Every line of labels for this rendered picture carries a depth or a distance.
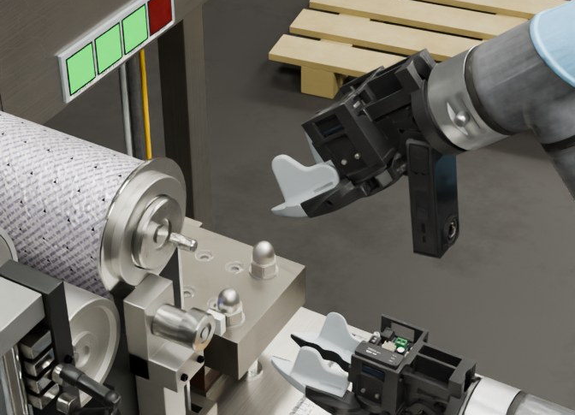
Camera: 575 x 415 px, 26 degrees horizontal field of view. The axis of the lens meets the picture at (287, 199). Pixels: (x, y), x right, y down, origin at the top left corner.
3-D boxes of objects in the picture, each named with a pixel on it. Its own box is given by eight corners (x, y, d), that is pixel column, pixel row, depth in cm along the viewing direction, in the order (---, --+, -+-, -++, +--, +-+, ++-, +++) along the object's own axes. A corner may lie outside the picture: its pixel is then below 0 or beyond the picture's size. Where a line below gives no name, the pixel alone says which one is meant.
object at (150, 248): (158, 192, 120) (192, 206, 127) (141, 186, 121) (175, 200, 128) (131, 264, 120) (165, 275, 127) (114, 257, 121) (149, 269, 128)
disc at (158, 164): (107, 327, 124) (93, 207, 115) (103, 325, 124) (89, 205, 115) (190, 246, 134) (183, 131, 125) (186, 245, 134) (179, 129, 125)
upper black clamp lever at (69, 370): (112, 416, 90) (114, 404, 89) (56, 382, 91) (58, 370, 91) (123, 404, 91) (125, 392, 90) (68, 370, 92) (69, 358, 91)
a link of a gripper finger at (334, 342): (308, 287, 133) (378, 324, 129) (308, 329, 137) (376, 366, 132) (290, 303, 131) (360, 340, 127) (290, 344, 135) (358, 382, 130)
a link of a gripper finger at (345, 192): (311, 185, 110) (388, 146, 105) (323, 200, 110) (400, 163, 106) (291, 210, 106) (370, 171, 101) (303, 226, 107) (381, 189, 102)
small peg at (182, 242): (192, 241, 124) (199, 239, 125) (168, 233, 125) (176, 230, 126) (190, 255, 124) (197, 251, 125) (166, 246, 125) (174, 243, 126)
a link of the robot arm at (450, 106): (538, 106, 100) (499, 157, 94) (494, 125, 103) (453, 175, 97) (489, 28, 98) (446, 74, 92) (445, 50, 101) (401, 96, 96)
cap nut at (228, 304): (234, 334, 144) (233, 305, 141) (207, 323, 146) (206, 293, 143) (251, 315, 147) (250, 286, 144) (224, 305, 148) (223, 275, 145)
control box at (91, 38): (67, 103, 161) (62, 56, 157) (63, 103, 162) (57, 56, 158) (175, 22, 179) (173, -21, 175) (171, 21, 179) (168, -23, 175)
